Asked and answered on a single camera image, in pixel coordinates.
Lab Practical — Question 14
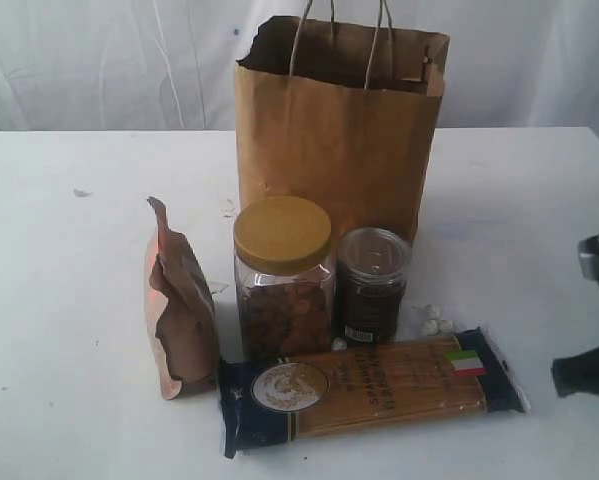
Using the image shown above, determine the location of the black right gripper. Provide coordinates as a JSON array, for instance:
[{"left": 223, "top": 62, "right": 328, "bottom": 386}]
[{"left": 551, "top": 234, "right": 599, "bottom": 398}]

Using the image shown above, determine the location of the spaghetti packet with Italian flag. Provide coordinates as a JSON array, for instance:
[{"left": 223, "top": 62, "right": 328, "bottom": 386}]
[{"left": 218, "top": 328, "right": 528, "bottom": 458}]

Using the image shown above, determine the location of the white backdrop curtain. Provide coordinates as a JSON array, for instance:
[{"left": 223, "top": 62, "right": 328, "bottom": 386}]
[{"left": 0, "top": 1, "right": 599, "bottom": 137}]

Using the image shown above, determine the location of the clear jar with gold lid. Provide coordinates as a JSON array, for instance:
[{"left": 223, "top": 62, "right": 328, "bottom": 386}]
[{"left": 233, "top": 196, "right": 335, "bottom": 360}]

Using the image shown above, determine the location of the brown paper shopping bag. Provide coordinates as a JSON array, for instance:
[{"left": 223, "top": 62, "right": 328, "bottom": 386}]
[{"left": 234, "top": 16, "right": 450, "bottom": 241}]

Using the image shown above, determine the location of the dark tea jar clear lid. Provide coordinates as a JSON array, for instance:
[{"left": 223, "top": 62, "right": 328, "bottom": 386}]
[{"left": 335, "top": 227, "right": 411, "bottom": 344}]

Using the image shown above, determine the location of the crumpled brown paper pouch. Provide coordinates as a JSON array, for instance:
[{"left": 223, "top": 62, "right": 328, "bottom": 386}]
[{"left": 144, "top": 197, "right": 220, "bottom": 400}]

